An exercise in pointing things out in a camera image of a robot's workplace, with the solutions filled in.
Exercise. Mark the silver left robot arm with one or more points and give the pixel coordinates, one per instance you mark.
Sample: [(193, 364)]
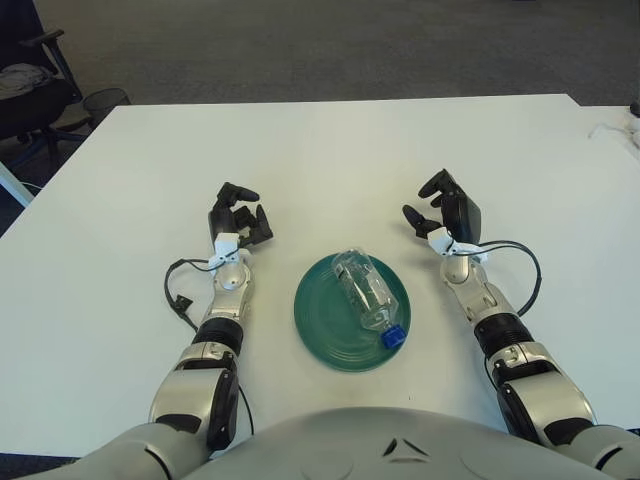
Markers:
[(220, 310)]

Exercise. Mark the green round plate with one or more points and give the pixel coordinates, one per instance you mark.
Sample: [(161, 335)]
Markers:
[(325, 325)]

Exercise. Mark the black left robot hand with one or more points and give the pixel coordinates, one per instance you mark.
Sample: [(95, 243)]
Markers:
[(222, 217)]

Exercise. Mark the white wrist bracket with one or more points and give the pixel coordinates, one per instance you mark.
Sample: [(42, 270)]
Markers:
[(442, 240), (227, 245)]

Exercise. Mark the clear bottle with blue cap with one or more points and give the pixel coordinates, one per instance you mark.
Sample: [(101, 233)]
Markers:
[(367, 295)]

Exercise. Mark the grey cloth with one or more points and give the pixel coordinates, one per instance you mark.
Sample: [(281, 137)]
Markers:
[(22, 77)]

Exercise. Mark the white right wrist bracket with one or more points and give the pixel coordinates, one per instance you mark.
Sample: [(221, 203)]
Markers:
[(442, 240)]

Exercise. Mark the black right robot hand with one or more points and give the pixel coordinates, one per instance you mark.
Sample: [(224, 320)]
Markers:
[(462, 212)]

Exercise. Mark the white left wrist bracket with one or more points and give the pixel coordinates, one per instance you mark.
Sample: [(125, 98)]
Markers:
[(227, 245)]

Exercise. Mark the grey robot torso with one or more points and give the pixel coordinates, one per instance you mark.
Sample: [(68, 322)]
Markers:
[(400, 445)]

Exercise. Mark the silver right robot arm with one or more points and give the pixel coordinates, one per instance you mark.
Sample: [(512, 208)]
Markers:
[(505, 330)]

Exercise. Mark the black office chair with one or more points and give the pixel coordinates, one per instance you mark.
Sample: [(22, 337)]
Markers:
[(30, 110)]

